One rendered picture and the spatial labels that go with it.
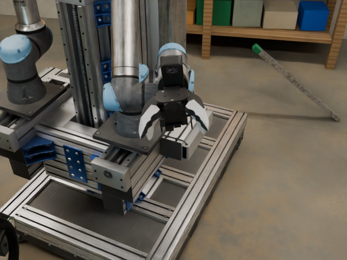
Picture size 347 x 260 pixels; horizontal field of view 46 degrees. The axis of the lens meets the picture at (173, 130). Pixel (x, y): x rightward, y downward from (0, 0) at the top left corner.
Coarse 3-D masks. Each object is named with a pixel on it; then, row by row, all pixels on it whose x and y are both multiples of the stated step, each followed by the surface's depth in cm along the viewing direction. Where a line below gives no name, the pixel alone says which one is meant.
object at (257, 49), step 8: (256, 48) 261; (264, 56) 264; (272, 64) 267; (280, 64) 271; (280, 72) 270; (288, 72) 272; (296, 80) 273; (304, 88) 275; (312, 96) 278; (320, 104) 280; (328, 112) 284; (336, 120) 287
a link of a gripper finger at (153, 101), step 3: (153, 96) 88; (150, 99) 88; (153, 99) 88; (147, 102) 87; (150, 102) 87; (153, 102) 87; (156, 102) 87; (144, 105) 86; (147, 105) 86; (156, 105) 86; (159, 105) 87; (144, 108) 85; (147, 108) 85; (144, 111) 85; (141, 114) 84
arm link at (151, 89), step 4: (148, 84) 108; (152, 84) 108; (156, 84) 108; (148, 88) 107; (152, 88) 107; (156, 88) 107; (148, 92) 106; (152, 92) 106; (156, 92) 106; (148, 96) 106; (152, 96) 106; (148, 100) 106
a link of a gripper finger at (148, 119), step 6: (150, 108) 85; (156, 108) 85; (144, 114) 84; (150, 114) 84; (156, 114) 84; (144, 120) 82; (150, 120) 82; (156, 120) 87; (144, 126) 81; (150, 126) 83; (144, 132) 80; (150, 132) 86; (150, 138) 86
